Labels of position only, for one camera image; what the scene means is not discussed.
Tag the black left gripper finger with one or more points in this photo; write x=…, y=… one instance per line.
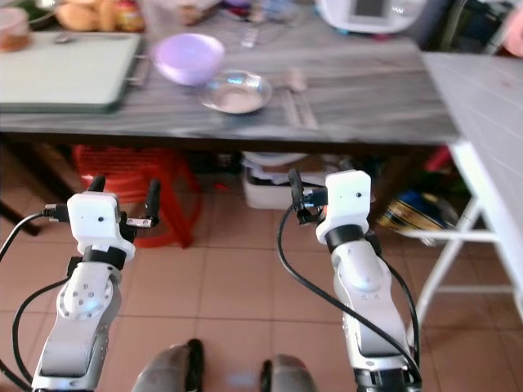
x=98, y=184
x=154, y=198

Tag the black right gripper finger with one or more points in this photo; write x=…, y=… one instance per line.
x=293, y=188

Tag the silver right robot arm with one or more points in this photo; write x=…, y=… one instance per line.
x=364, y=286

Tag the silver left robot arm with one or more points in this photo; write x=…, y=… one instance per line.
x=82, y=327

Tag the white plastic storage container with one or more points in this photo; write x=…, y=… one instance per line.
x=265, y=192

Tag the red plastic stool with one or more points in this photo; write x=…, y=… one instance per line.
x=131, y=171

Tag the blue yellow basin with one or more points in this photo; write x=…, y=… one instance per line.
x=417, y=214

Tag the stainless steel bowl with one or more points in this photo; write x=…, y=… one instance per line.
x=235, y=96

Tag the grey wooden table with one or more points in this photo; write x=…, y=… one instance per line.
x=359, y=90

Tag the pale green cutting board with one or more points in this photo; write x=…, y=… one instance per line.
x=65, y=72

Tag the purple plastic bowl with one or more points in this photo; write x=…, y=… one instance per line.
x=188, y=57

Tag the bag of bread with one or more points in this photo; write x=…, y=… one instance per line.
x=86, y=15

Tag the red labelled jar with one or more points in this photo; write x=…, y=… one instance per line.
x=128, y=15

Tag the clear plastic food container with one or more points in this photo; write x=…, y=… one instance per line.
x=15, y=33

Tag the grey left robot leg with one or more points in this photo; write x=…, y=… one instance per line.
x=167, y=371

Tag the grey robot leg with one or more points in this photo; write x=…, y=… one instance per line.
x=294, y=377
x=167, y=371

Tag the grey right robot leg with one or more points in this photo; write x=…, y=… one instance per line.
x=294, y=377

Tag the white kitchen appliance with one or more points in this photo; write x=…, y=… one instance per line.
x=368, y=16

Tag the pink plastic object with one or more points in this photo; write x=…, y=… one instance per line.
x=515, y=33

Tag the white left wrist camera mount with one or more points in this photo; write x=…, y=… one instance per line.
x=94, y=219

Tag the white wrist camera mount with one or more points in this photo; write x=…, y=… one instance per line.
x=350, y=200
x=94, y=219

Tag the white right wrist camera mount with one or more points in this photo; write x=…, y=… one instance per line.
x=350, y=200

